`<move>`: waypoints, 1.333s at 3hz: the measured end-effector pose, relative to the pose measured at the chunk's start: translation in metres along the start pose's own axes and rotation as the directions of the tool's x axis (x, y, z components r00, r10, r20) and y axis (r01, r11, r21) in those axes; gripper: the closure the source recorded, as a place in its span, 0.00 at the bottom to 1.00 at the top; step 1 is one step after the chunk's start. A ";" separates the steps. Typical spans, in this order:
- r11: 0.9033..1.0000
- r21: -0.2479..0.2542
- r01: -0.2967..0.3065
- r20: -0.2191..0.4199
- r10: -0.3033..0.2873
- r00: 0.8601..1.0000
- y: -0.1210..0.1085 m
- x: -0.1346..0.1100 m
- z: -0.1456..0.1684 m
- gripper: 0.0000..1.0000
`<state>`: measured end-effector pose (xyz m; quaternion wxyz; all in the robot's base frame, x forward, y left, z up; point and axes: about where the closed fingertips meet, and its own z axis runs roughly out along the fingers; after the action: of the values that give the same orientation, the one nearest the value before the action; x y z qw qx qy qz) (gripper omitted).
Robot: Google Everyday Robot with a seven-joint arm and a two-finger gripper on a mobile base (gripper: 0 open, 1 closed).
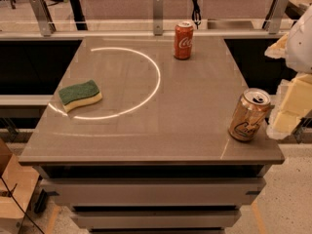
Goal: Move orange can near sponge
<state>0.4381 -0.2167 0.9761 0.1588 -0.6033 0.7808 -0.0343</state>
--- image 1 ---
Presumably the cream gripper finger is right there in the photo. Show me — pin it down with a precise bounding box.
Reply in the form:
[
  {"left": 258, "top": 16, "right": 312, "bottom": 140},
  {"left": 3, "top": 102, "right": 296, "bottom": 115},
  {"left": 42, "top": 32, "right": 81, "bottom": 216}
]
[
  {"left": 266, "top": 73, "right": 312, "bottom": 139},
  {"left": 264, "top": 34, "right": 289, "bottom": 59}
]

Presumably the orange gold soda can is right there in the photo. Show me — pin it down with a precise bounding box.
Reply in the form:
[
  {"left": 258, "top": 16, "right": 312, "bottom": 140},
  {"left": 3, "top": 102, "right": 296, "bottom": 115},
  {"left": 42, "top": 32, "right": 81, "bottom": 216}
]
[{"left": 228, "top": 88, "right": 271, "bottom": 141}]

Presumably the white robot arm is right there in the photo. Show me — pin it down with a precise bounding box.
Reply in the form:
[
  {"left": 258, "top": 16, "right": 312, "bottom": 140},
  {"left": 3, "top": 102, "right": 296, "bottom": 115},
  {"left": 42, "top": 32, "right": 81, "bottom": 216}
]
[{"left": 264, "top": 6, "right": 312, "bottom": 139}]

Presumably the red cola can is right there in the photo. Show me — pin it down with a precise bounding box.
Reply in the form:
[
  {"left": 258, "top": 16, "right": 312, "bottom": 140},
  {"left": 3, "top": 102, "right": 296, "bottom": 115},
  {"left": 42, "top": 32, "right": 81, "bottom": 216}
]
[{"left": 174, "top": 21, "right": 193, "bottom": 59}]

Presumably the green yellow sponge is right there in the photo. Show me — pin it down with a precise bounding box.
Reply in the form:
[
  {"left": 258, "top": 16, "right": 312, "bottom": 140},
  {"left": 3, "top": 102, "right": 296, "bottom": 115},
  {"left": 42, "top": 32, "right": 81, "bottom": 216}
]
[{"left": 58, "top": 80, "right": 102, "bottom": 113}]

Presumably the grey drawer cabinet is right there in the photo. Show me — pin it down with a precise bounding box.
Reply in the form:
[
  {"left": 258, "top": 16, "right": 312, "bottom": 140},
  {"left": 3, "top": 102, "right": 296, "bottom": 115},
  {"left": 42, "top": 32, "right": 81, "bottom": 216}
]
[{"left": 41, "top": 177, "right": 266, "bottom": 234}]

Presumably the cardboard box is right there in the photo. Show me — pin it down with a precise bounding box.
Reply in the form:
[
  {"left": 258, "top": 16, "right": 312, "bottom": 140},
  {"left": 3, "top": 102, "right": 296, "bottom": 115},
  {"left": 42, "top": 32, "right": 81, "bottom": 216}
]
[{"left": 0, "top": 139, "right": 39, "bottom": 234}]

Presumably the right metal rail bracket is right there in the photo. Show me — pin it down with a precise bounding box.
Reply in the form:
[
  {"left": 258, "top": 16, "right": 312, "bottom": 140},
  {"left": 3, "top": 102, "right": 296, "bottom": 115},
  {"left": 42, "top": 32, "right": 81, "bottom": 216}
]
[{"left": 266, "top": 0, "right": 289, "bottom": 34}]

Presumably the metal rail bracket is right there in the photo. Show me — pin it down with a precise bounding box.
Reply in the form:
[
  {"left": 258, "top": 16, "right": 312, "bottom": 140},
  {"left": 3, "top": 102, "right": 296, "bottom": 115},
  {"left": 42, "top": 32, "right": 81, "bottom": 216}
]
[
  {"left": 153, "top": 0, "right": 163, "bottom": 35},
  {"left": 266, "top": 0, "right": 289, "bottom": 34},
  {"left": 29, "top": 0, "right": 54, "bottom": 36}
]

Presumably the black hanging cable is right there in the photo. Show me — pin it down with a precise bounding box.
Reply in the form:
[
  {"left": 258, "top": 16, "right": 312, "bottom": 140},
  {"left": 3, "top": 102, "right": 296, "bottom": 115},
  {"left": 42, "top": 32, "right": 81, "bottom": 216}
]
[{"left": 190, "top": 0, "right": 203, "bottom": 30}]

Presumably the middle metal rail bracket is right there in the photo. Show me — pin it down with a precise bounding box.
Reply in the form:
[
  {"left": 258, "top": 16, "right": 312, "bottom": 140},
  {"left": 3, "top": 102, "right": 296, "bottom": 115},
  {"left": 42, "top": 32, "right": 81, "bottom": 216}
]
[{"left": 153, "top": 0, "right": 163, "bottom": 35}]

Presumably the left metal rail bracket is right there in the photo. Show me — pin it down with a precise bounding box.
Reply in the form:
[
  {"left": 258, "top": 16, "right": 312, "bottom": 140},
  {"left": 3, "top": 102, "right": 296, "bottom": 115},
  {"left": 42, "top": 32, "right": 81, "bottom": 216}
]
[{"left": 29, "top": 0, "right": 54, "bottom": 36}]

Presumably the black floor cable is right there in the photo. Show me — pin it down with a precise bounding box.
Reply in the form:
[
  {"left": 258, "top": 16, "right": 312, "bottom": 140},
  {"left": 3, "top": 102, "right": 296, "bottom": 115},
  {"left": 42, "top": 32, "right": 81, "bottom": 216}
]
[{"left": 0, "top": 176, "right": 46, "bottom": 234}]

